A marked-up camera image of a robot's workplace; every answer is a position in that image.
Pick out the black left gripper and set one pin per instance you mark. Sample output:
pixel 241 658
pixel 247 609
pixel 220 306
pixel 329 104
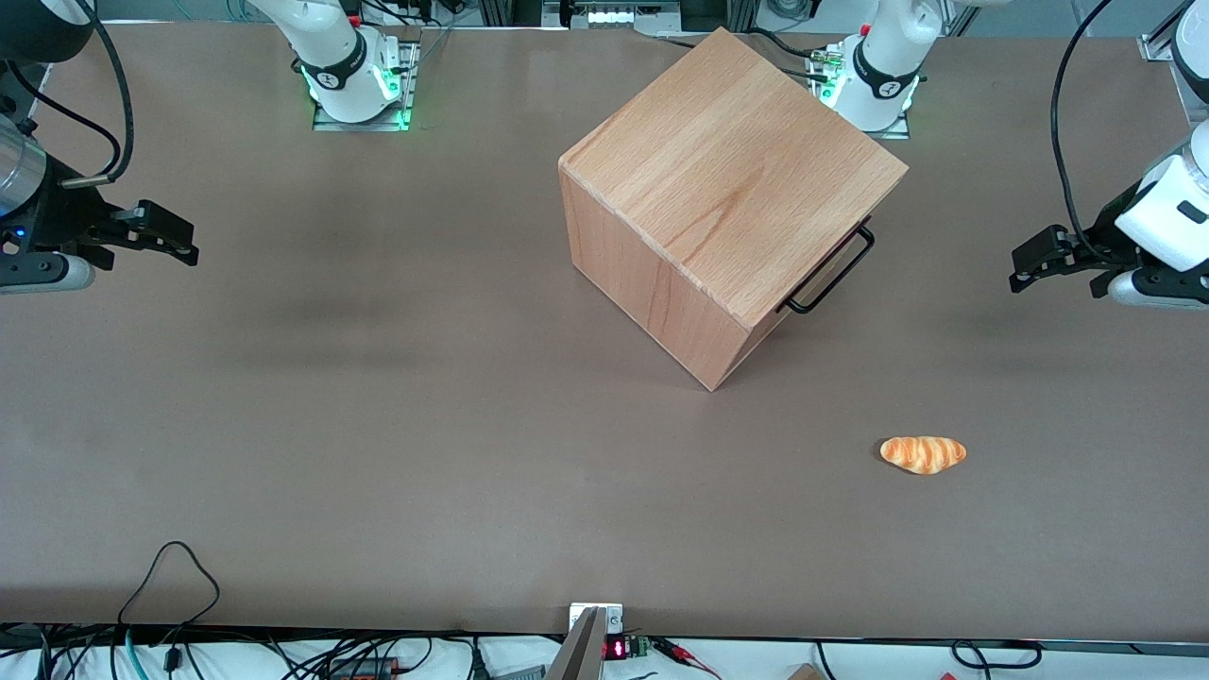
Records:
pixel 1101 235

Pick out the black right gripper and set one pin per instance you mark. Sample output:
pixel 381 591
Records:
pixel 68 213

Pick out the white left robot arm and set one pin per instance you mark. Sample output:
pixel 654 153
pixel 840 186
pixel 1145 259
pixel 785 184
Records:
pixel 888 57

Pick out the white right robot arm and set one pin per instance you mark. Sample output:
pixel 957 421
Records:
pixel 331 57

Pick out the light wooden drawer cabinet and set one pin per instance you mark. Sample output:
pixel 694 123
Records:
pixel 718 179

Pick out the orange striped toy bread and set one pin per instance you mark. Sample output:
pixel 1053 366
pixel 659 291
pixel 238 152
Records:
pixel 923 453

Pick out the aluminium profile piece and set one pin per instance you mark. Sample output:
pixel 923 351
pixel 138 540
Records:
pixel 1160 47

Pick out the small tan block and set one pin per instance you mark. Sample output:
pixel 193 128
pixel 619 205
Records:
pixel 805 672

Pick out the black device with white lights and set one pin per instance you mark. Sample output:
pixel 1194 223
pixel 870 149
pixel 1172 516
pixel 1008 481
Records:
pixel 614 13

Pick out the red and black clip leads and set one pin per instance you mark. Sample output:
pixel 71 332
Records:
pixel 685 654

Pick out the red digit display module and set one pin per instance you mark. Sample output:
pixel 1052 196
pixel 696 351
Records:
pixel 616 649

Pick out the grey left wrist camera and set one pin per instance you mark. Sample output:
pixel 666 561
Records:
pixel 1157 288

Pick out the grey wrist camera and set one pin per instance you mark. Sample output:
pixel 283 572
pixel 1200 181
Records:
pixel 1157 288
pixel 42 274

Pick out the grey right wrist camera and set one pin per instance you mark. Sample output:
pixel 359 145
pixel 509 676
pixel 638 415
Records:
pixel 42 274

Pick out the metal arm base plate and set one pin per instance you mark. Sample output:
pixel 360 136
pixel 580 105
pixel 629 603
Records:
pixel 820 71
pixel 412 80

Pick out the grey metal camera bracket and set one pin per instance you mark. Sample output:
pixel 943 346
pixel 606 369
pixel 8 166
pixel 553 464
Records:
pixel 581 647

